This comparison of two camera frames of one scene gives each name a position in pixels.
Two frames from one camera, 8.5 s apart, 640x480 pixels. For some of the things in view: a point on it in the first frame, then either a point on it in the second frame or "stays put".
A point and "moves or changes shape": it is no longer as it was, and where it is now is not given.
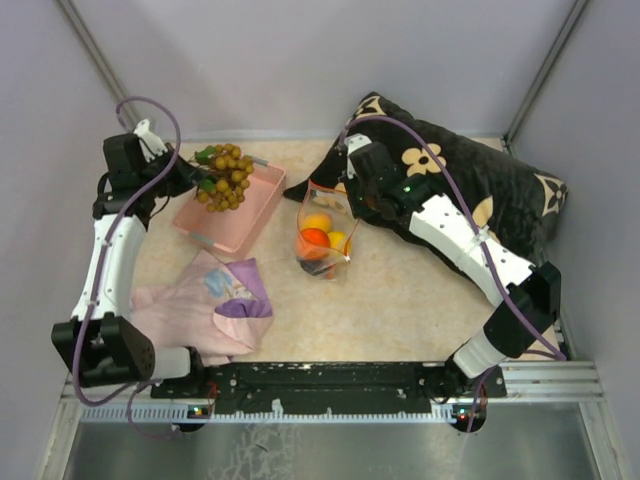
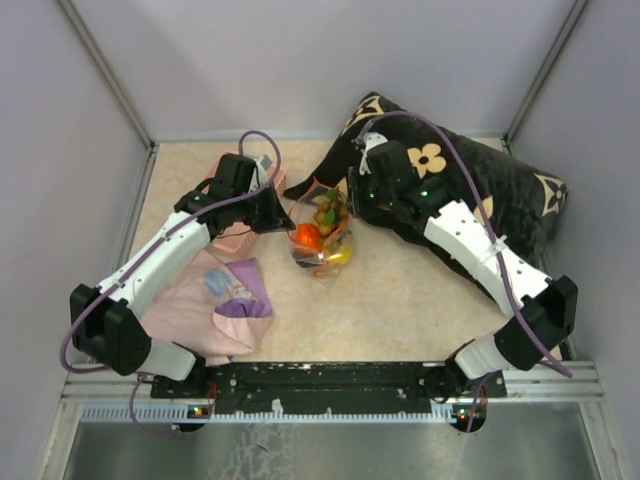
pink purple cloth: x=222 y=310 stays put
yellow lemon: x=338 y=240 → x=343 y=257
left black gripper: x=188 y=175 → x=276 y=219
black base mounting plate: x=331 y=388 stays put
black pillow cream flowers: x=506 y=198 stays put
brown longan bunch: x=227 y=176 moves or changes shape
